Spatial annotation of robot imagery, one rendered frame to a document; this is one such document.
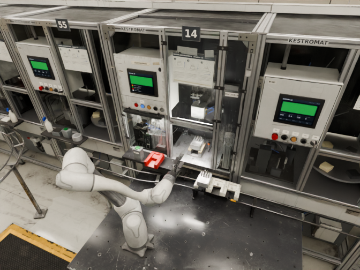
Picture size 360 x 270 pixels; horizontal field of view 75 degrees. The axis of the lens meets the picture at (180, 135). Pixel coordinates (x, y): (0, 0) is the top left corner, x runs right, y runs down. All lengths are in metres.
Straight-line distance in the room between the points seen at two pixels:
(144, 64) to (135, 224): 1.12
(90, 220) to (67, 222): 0.26
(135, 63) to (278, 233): 1.68
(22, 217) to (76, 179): 2.12
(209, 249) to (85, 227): 1.59
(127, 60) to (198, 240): 1.45
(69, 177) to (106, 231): 0.80
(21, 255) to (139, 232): 1.64
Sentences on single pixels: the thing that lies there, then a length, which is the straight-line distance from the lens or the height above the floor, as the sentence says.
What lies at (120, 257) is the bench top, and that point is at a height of 0.68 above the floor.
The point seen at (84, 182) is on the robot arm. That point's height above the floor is 1.41.
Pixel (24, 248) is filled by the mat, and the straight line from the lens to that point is 3.14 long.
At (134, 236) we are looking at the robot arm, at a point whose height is 0.88.
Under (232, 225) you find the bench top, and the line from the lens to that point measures 2.02.
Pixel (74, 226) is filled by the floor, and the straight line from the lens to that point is 3.06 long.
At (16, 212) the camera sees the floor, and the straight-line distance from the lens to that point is 3.54.
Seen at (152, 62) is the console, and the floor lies 1.80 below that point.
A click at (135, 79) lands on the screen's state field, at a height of 1.66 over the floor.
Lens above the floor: 2.34
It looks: 36 degrees down
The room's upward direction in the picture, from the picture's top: 2 degrees counter-clockwise
